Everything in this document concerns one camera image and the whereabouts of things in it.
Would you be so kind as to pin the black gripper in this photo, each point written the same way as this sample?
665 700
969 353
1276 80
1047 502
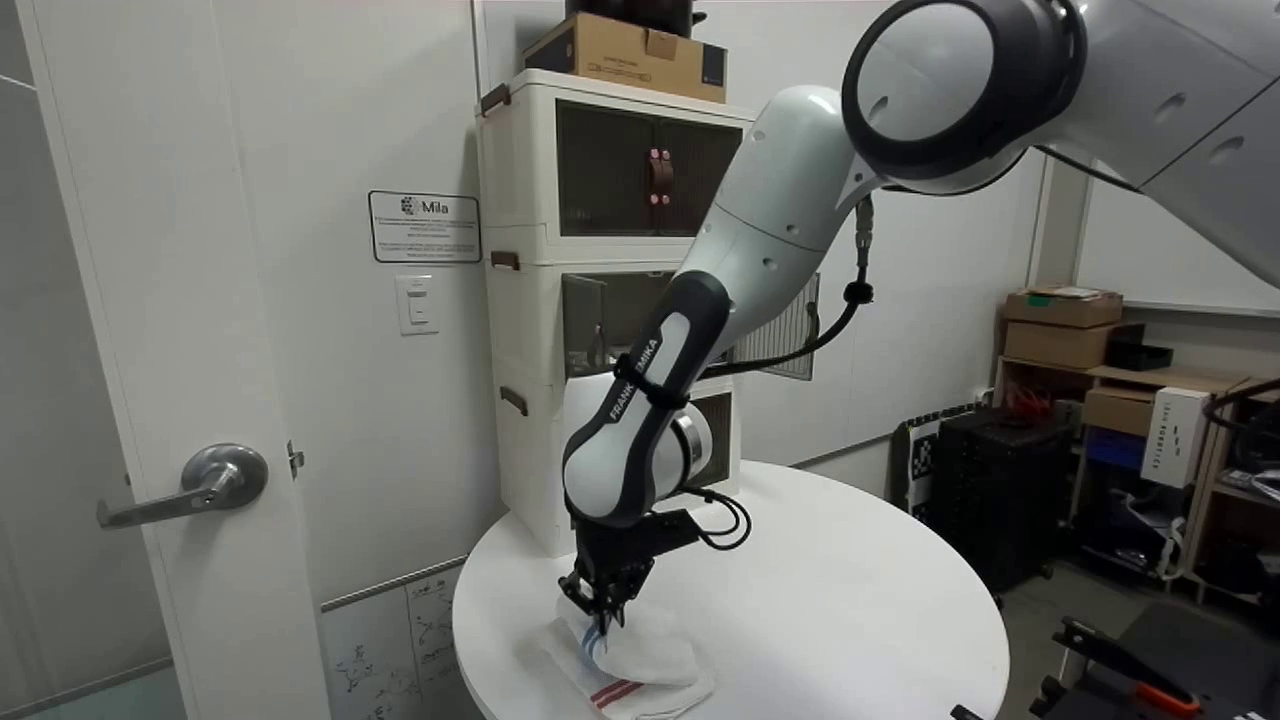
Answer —
615 552

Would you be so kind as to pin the white towel with blue stripes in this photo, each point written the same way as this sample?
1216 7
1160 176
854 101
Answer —
605 654

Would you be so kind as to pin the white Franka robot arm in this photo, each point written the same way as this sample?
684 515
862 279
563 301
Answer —
784 201

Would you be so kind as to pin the white three-tier storage cabinet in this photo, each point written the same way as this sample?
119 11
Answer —
525 201

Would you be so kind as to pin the white sheet with sketches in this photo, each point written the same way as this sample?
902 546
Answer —
394 654

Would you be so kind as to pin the silver door lock turn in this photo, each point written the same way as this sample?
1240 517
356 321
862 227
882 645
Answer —
294 456

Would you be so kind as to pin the black table clamp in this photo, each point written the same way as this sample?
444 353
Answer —
965 714

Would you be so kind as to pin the black storage crate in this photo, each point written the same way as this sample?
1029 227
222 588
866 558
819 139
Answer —
1003 502

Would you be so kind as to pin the plain cardboard box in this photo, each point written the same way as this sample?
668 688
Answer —
1054 344

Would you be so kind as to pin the white room door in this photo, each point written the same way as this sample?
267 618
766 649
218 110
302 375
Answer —
175 265

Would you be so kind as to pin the cardboard box with black label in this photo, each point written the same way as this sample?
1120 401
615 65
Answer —
626 59

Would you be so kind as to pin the small cardboard box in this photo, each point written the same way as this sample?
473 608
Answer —
1115 415

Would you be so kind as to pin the flat cardboard box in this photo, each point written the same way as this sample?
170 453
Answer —
1062 311

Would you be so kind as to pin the black device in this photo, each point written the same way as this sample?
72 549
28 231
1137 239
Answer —
643 14

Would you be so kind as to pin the black case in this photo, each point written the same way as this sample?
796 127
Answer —
1137 350

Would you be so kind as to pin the white carton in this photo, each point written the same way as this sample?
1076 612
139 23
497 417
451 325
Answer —
1174 437

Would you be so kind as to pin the wooden shelf unit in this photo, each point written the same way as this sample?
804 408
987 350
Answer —
1234 521

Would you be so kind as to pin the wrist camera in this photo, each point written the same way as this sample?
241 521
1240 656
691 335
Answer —
677 530

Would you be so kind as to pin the white light switch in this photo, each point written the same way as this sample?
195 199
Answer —
419 305

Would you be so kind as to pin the white wall sign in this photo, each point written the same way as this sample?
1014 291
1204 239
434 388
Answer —
426 227

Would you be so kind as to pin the black equipment frame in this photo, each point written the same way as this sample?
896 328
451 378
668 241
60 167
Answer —
1184 654

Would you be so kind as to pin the wall whiteboard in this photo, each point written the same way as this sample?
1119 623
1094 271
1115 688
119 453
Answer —
1133 254

